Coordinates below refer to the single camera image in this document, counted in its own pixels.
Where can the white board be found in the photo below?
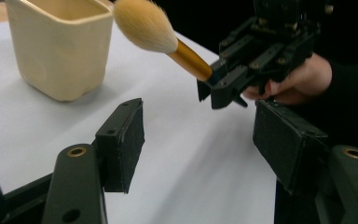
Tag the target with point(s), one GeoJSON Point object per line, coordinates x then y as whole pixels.
{"type": "Point", "coordinates": [183, 155]}

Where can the beige square cup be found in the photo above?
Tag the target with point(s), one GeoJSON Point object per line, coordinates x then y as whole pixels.
{"type": "Point", "coordinates": [62, 53]}

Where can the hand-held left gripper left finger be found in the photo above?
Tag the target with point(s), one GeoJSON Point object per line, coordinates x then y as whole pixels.
{"type": "Point", "coordinates": [122, 146]}

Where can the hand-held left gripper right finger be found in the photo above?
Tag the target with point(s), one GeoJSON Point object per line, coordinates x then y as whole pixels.
{"type": "Point", "coordinates": [287, 143]}

